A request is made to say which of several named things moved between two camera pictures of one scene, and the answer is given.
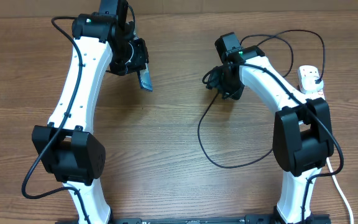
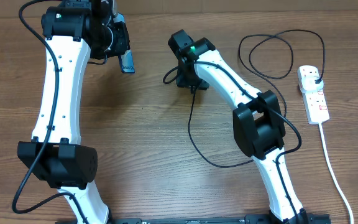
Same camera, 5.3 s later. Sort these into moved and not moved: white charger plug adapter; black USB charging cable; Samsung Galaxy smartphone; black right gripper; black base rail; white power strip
Moved: black right gripper; Samsung Galaxy smartphone; black USB charging cable
Not moved: white charger plug adapter; white power strip; black base rail
